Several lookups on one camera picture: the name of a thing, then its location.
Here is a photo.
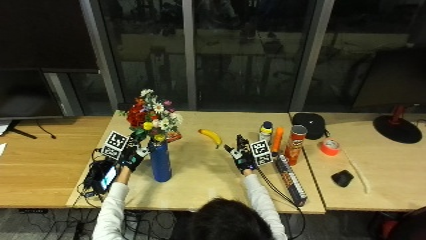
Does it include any person's right hand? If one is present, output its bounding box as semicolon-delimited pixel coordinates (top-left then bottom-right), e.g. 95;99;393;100
223;134;260;175

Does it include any person's left hand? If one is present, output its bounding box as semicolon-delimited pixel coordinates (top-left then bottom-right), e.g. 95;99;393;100
119;138;151;173

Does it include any white marker cube right glove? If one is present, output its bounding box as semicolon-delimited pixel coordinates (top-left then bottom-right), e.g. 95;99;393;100
249;139;275;167

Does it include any white marker cube glove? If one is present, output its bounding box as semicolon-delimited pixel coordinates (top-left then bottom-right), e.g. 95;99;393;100
249;139;275;167
100;130;131;161

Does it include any blue cylindrical vase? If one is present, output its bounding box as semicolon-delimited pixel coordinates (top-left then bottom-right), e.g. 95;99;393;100
148;140;174;183

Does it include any yellow banana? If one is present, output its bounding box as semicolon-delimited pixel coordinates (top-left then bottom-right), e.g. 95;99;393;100
197;128;224;150

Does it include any white bottle with blue cap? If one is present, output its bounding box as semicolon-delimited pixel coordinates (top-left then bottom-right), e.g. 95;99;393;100
259;120;275;145

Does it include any white marker cube left glove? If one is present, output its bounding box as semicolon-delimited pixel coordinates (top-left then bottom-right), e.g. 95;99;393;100
100;130;131;161

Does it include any orange carrot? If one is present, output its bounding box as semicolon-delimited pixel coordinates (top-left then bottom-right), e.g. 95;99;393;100
271;126;285;158

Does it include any colourful flower bouquet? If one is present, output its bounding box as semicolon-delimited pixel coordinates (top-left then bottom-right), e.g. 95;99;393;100
119;88;185;144

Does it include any black device with lit screen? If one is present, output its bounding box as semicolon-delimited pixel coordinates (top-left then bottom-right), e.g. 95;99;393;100
83;159;123;198

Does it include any orange chips can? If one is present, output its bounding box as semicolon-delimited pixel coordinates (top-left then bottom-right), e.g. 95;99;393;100
284;124;309;167

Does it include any black pouch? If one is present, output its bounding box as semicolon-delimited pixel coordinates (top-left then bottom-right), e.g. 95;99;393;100
291;112;332;141

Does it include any long dark printed box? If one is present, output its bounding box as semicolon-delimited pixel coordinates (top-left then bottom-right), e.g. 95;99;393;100
273;153;309;208

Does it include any orange tape roll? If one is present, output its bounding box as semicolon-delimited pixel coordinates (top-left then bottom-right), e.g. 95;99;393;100
319;138;343;157

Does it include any black computer mouse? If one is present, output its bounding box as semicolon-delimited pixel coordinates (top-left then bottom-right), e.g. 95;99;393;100
331;169;356;188

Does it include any thin white stick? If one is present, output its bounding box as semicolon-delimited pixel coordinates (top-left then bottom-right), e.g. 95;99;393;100
344;156;371;195

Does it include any black power strip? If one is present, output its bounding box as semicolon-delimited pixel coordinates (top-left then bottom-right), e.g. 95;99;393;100
18;208;50;215

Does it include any white paper sheet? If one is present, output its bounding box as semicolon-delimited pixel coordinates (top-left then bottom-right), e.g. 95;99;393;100
0;119;14;137

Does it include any black monitor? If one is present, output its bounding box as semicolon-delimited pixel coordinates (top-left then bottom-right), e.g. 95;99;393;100
0;68;102;140

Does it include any black lamp base red pole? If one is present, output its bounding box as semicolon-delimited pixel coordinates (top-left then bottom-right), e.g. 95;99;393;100
372;104;424;145

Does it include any red and black chair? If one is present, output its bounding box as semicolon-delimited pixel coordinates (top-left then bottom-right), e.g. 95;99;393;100
367;205;426;240

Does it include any black glove cable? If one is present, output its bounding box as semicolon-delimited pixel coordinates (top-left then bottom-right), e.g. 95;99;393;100
255;166;308;240

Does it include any black cable bundle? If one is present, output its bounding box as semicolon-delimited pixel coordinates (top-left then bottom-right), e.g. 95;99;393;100
22;209;179;240

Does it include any black monitor cable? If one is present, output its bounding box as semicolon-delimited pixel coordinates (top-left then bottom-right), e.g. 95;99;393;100
35;119;59;140

